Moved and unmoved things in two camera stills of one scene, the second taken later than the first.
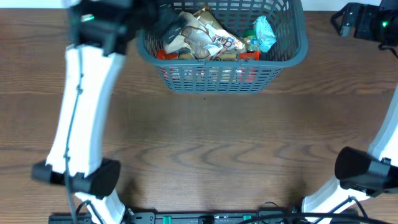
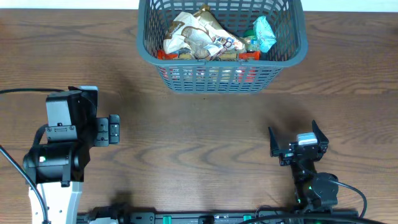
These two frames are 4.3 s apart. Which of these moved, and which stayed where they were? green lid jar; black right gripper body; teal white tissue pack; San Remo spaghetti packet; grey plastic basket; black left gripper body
Moved: black right gripper body; black left gripper body
Stayed: green lid jar; teal white tissue pack; San Remo spaghetti packet; grey plastic basket
